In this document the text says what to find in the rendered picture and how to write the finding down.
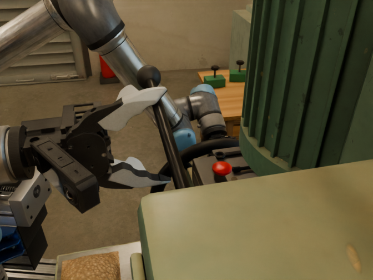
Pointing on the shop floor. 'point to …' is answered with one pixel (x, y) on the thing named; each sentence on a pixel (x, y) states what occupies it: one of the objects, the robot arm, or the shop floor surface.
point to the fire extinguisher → (107, 74)
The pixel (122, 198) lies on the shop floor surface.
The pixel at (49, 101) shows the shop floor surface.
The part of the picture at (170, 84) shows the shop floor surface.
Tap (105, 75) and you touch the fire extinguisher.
